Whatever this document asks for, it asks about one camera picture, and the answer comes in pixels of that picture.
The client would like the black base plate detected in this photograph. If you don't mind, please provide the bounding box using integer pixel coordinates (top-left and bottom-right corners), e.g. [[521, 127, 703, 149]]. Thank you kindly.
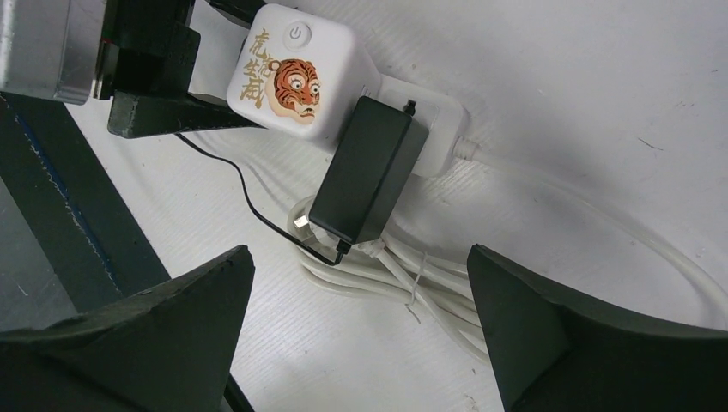
[[1, 94, 173, 317]]

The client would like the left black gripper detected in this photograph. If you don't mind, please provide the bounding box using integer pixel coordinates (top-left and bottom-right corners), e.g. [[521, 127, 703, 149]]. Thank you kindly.
[[92, 0, 257, 139]]

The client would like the white coiled power cable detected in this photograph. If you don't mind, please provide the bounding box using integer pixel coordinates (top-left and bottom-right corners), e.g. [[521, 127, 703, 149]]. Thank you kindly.
[[287, 136, 728, 365]]

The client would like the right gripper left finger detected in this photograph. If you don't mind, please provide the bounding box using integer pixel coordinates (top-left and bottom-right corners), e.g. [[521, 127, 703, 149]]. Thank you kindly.
[[1, 245, 255, 411]]

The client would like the black thin cable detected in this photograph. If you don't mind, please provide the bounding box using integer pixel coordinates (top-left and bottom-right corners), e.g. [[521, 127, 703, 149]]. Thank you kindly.
[[173, 133, 351, 267]]

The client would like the black power adapter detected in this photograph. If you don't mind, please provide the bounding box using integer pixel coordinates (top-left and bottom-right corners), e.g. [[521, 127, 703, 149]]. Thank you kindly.
[[308, 97, 428, 247]]

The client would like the white cube adapter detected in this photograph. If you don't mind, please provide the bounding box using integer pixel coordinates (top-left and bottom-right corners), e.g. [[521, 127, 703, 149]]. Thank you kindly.
[[226, 4, 469, 178]]

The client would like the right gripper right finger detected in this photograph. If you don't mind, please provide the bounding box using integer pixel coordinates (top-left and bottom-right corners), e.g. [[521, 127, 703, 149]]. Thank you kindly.
[[466, 245, 727, 411]]

